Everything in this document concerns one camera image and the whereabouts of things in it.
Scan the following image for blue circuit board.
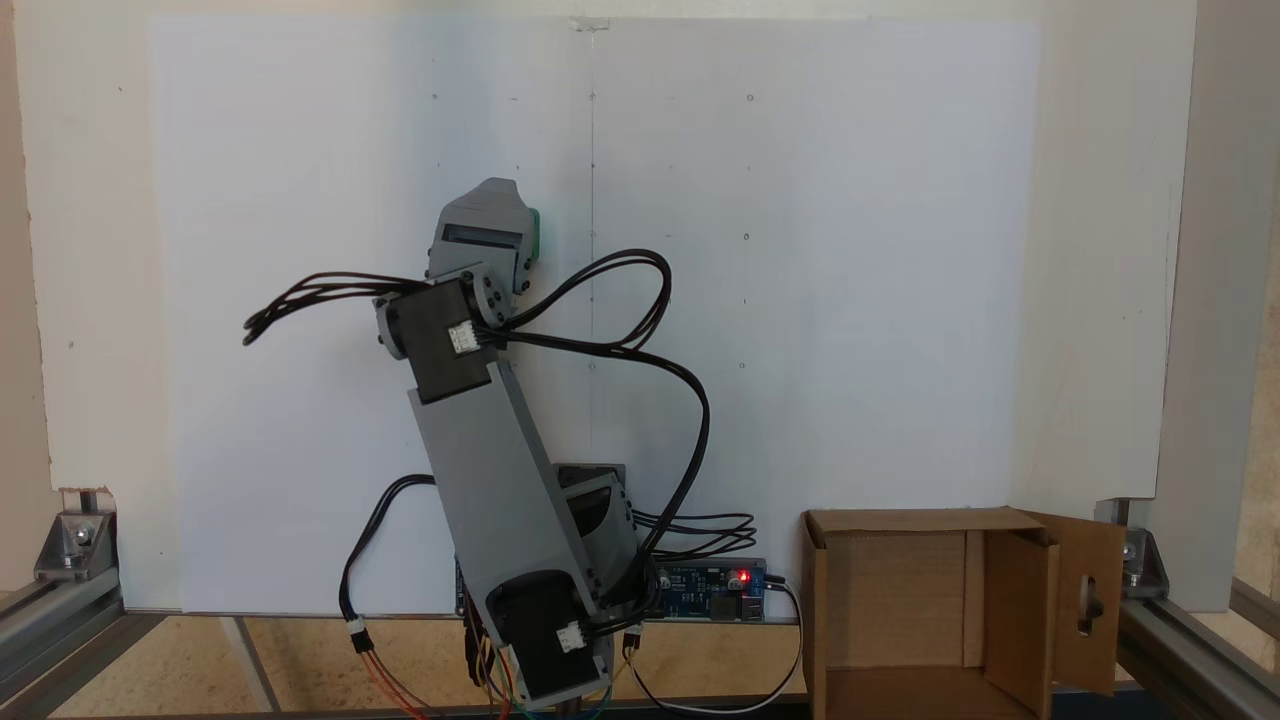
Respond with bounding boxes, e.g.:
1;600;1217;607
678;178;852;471
654;558;769;623

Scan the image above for white cable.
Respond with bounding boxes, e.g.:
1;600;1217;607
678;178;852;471
622;580;805;717

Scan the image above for brown cardboard box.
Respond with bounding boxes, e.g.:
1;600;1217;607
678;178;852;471
799;505;1128;720

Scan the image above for coloured jumper wires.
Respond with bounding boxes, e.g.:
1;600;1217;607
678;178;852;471
464;618;613;720

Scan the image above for aluminium frame rail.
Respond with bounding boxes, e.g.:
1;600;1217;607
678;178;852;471
1114;574;1280;720
0;576;169;720

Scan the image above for black power cable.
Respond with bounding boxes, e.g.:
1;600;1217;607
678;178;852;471
338;473;441;653

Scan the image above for red orange wire pair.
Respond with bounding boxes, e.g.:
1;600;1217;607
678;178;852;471
358;645;433;720

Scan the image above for aluminium frame post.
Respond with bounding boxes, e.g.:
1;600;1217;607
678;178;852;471
1150;0;1280;615

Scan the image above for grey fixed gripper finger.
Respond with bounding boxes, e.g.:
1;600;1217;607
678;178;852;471
441;177;533;235

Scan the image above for black servo cable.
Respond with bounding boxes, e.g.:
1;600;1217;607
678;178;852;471
242;269;443;348
628;508;759;563
478;248;713;606

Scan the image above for metal corner bracket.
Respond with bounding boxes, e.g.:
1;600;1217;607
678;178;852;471
1118;528;1171;601
33;509;118;584

